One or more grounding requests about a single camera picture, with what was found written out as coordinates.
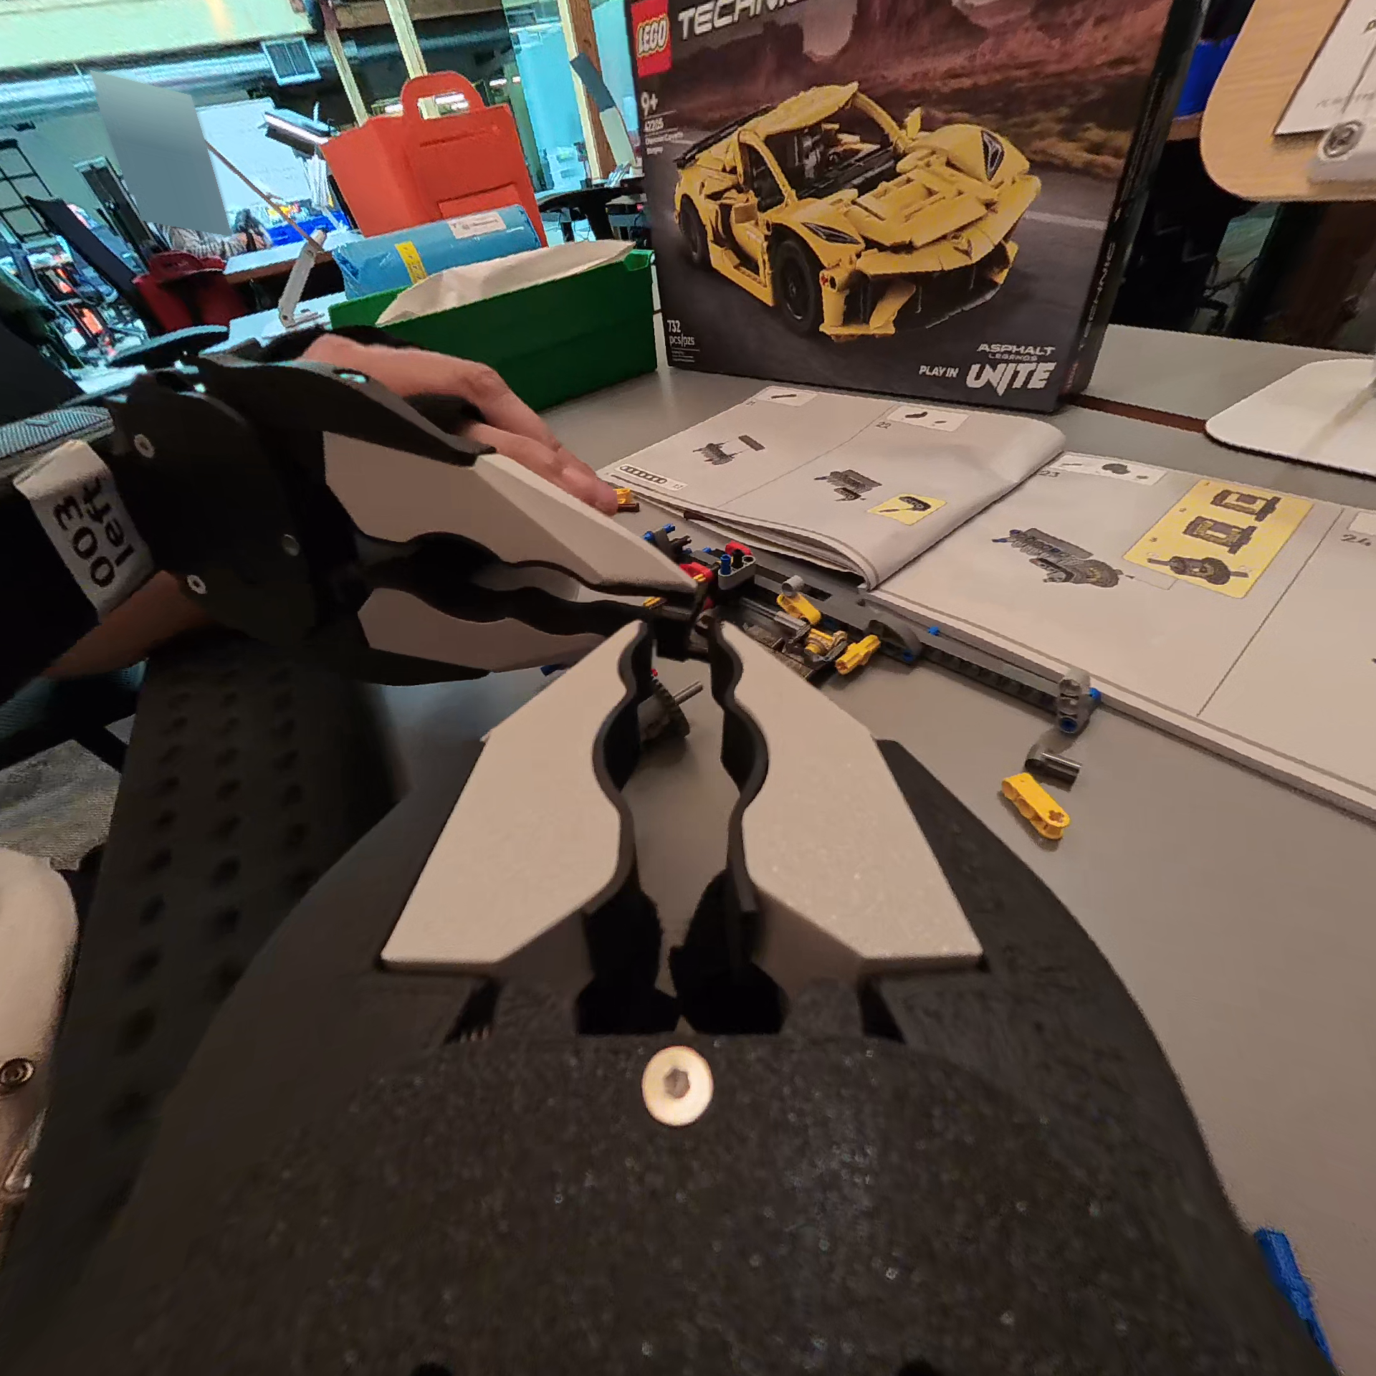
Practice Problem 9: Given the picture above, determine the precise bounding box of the grey lego gear assembly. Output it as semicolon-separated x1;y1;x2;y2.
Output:
635;663;715;759

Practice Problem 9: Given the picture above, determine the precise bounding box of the yellow car lego set box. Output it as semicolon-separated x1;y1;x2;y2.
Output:
622;0;1203;413

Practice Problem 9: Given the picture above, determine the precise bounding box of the black perforated foam pad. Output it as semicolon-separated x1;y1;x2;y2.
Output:
0;635;462;1292

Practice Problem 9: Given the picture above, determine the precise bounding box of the wooden document stand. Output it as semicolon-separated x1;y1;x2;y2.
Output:
1197;0;1376;476

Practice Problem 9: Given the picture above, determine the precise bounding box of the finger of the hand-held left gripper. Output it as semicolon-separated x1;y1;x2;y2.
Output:
354;584;674;678
324;433;701;604

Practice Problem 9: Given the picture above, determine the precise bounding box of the red office chair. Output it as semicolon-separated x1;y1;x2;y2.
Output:
136;251;230;335

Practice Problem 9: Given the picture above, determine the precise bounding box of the yellow lego connector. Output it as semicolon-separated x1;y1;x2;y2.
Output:
1002;775;1071;843

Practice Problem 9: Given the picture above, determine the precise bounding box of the blue plastic bin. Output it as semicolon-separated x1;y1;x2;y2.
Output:
1252;1223;1334;1367

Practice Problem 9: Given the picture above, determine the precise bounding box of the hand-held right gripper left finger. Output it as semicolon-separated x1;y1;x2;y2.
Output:
384;622;656;1005

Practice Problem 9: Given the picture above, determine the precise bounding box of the person's left hand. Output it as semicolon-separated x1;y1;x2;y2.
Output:
305;330;622;513

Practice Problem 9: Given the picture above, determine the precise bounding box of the blue wrapped roll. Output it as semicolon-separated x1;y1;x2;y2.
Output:
335;205;541;298

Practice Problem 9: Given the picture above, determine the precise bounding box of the white desk lamp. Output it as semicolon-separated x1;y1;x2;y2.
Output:
206;112;335;326

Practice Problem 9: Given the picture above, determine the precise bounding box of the lego instruction booklet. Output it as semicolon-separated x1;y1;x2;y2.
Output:
595;383;1376;822

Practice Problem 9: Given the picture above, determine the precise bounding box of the person's white shirt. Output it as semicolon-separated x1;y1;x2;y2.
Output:
0;851;78;1184

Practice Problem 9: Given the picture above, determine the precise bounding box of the green plastic bin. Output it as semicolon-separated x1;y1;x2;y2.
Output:
327;251;656;412

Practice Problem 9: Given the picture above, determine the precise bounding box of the long lego chassis assembly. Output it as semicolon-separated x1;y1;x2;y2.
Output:
644;524;1106;743

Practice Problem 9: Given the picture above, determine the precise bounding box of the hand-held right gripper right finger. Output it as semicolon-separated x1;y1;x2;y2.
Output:
707;622;985;1002

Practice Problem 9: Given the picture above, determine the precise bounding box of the white paper bag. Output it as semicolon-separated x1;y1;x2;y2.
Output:
374;241;635;324

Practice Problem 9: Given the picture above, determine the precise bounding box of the printed instruction sheet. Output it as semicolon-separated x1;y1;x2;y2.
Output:
1271;0;1376;141

